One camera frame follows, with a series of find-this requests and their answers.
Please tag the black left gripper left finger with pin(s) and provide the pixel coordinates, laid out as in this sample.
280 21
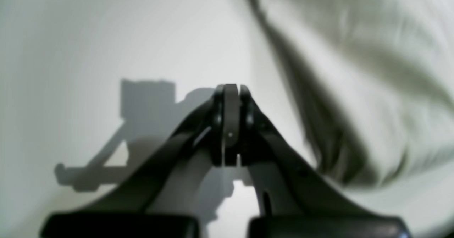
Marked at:
172 149

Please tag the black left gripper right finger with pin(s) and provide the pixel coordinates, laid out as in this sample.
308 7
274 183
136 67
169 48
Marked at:
294 201

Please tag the light grey T-shirt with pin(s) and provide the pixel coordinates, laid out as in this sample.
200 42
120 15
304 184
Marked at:
373 84

